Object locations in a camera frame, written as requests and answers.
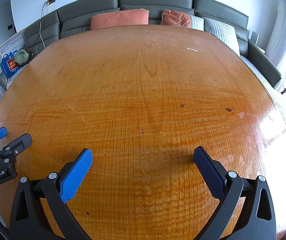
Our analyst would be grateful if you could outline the white curtain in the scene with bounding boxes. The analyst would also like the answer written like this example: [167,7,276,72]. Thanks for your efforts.
[265,1,286,73]

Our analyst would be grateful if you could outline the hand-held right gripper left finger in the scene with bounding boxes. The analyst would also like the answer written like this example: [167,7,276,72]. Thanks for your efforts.
[9,148,93,240]

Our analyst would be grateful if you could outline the blue shopping bag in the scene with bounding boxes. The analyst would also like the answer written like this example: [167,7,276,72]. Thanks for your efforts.
[0,52,21,78]

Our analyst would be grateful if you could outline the long orange cushion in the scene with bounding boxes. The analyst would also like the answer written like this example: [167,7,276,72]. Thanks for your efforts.
[90,8,150,31]

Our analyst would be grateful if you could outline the green plush hat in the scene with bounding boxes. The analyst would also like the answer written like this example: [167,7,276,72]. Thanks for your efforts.
[14,48,32,66]

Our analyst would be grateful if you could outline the small orange cushion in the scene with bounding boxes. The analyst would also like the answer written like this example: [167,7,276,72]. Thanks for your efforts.
[161,9,192,28]

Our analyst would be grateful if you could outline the thin charger cable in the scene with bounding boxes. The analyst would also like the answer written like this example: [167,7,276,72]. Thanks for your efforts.
[39,3,50,48]

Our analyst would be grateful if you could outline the large grey striped pillow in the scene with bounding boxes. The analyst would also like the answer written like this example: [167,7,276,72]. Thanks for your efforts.
[203,17,241,57]

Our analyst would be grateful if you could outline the small grey striped pillow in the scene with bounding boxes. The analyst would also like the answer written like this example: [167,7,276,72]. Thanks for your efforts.
[190,15,205,31]

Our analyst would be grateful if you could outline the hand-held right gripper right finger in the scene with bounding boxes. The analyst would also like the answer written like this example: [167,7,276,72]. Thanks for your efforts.
[193,146,277,240]

